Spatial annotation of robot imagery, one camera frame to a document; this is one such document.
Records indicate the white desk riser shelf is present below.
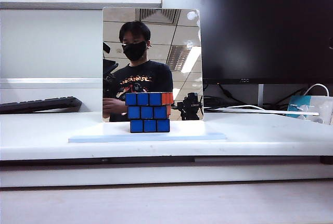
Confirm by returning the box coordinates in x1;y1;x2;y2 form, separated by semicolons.
0;111;333;161

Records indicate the square mirror white frame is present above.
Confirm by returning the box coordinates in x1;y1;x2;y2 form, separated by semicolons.
100;6;205;123

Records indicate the white flat monitor base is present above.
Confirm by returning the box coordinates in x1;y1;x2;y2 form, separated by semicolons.
203;105;320;116

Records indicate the white charging cable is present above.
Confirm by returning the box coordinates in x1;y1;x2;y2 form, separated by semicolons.
302;83;330;98

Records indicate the silver monitor stand post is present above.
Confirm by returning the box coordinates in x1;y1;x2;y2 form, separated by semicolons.
258;83;265;108

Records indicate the black AOC computer monitor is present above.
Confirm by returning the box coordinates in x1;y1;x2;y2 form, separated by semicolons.
161;0;333;85

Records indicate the blue white product box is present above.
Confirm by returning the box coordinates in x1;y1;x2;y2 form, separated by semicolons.
285;95;333;125

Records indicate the pale blue flat base board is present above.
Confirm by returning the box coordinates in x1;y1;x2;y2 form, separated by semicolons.
68;131;228;144

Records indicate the grey partition rail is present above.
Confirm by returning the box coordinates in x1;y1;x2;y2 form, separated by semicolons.
0;0;163;10

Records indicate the Rubik's Cube blue orange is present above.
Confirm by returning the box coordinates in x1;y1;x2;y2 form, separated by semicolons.
125;91;174;134

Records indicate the black monitor cable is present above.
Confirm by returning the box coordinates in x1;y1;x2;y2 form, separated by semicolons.
263;87;308;107
203;83;259;110

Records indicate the black computer keyboard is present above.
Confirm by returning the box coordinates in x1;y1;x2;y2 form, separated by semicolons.
0;96;83;115

